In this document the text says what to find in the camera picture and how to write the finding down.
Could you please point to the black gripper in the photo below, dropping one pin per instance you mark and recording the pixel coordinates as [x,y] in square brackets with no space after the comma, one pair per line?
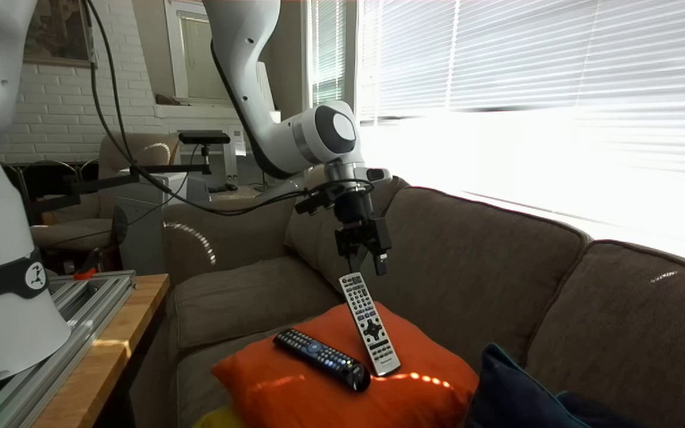
[357,222]

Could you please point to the grey remote control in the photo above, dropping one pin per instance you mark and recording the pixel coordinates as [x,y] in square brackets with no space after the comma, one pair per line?
[371,324]

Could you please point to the orange pillow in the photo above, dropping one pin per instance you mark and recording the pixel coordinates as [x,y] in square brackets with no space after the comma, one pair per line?
[429,401]

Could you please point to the navy blue pillow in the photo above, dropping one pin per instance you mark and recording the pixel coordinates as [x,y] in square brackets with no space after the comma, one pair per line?
[518,396]

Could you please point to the yellow pillow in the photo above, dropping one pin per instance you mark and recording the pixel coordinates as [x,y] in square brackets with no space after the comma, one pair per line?
[215,420]

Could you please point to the brown grey fabric sofa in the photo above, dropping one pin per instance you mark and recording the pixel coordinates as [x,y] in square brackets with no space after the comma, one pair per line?
[469,270]

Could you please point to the black remote control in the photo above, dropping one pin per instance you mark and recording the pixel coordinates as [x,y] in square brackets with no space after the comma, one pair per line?
[319,358]

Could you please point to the grey box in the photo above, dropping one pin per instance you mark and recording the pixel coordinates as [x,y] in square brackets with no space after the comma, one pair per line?
[141,228]

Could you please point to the white window blinds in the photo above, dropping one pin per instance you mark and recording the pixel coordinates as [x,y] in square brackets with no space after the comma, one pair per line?
[566,95]

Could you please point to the beige armchair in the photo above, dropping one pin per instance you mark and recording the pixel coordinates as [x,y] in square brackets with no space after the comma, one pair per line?
[126,156]

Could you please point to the wooden table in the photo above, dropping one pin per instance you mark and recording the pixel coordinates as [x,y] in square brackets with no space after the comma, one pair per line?
[114,348]

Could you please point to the black stereo camera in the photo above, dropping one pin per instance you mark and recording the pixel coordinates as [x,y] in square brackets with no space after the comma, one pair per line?
[203,137]

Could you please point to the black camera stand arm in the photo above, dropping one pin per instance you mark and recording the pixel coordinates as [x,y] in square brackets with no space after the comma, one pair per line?
[161,170]

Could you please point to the aluminium rail base frame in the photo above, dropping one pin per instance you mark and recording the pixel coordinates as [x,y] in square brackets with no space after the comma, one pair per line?
[49,358]

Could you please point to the framed wall picture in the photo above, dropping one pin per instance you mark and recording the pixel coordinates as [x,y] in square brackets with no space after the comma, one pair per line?
[58,32]

